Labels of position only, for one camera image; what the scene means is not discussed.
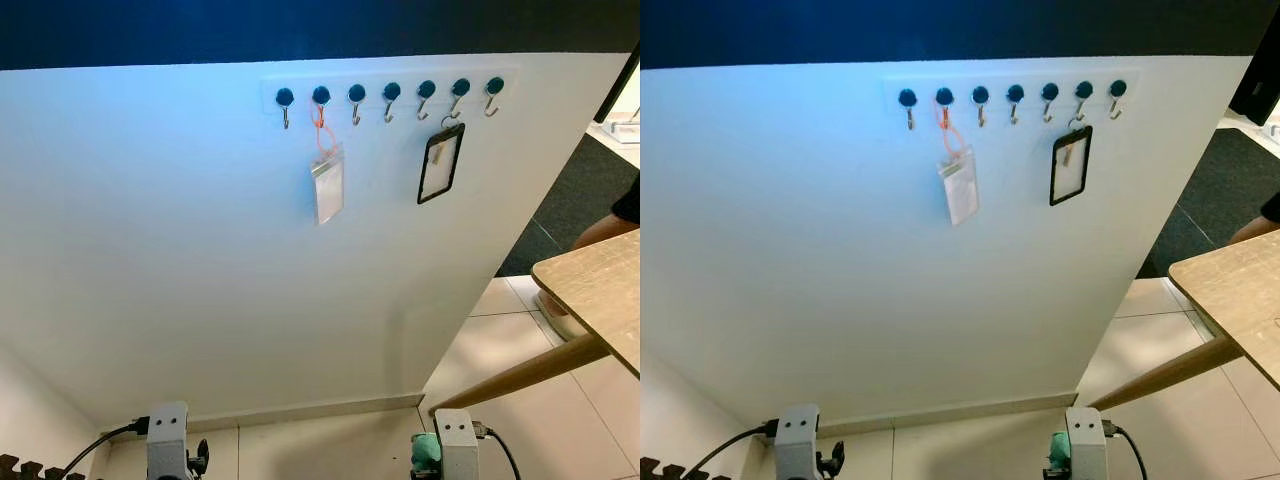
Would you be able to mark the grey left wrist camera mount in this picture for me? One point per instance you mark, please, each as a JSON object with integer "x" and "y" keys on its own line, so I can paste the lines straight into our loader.
{"x": 797, "y": 445}
{"x": 168, "y": 440}

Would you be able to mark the dark round metal hook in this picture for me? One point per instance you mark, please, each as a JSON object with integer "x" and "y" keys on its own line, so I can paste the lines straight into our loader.
{"x": 908, "y": 98}
{"x": 1049, "y": 92}
{"x": 426, "y": 89}
{"x": 1118, "y": 88}
{"x": 980, "y": 95}
{"x": 321, "y": 95}
{"x": 495, "y": 85}
{"x": 285, "y": 97}
{"x": 1084, "y": 90}
{"x": 391, "y": 91}
{"x": 461, "y": 87}
{"x": 1015, "y": 93}
{"x": 357, "y": 93}
{"x": 944, "y": 97}

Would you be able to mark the white hook rail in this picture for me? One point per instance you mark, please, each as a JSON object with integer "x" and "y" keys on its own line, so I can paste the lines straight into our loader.
{"x": 925, "y": 84}
{"x": 300, "y": 80}

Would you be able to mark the light wooden table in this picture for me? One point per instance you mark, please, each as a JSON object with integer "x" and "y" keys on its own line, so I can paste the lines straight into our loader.
{"x": 1235, "y": 285}
{"x": 600, "y": 280}

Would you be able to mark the person in black shorts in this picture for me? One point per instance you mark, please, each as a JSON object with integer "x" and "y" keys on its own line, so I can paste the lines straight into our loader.
{"x": 1262, "y": 228}
{"x": 605, "y": 230}

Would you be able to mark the clear badge holder orange loop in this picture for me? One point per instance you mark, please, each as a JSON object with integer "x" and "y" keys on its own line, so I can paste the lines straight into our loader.
{"x": 960, "y": 192}
{"x": 328, "y": 190}

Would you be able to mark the black frame badge holder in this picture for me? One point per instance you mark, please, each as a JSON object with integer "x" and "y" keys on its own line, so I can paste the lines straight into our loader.
{"x": 422, "y": 170}
{"x": 1054, "y": 172}

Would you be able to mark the black puzzle foam mat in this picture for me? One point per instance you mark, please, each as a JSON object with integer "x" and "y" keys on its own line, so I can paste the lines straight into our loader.
{"x": 30, "y": 471}
{"x": 665, "y": 472}

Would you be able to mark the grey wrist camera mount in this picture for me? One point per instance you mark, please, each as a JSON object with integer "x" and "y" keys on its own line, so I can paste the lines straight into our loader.
{"x": 168, "y": 440}
{"x": 1087, "y": 450}
{"x": 797, "y": 445}
{"x": 458, "y": 450}

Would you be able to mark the dark floor carpet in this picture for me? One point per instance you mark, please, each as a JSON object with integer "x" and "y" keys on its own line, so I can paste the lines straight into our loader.
{"x": 1210, "y": 190}
{"x": 580, "y": 190}

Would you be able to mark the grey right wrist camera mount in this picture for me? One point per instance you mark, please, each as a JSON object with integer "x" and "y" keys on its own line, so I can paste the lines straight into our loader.
{"x": 1087, "y": 450}
{"x": 458, "y": 450}

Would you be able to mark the black flat panel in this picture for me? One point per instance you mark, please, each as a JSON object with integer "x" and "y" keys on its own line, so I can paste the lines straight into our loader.
{"x": 620, "y": 85}
{"x": 1258, "y": 80}

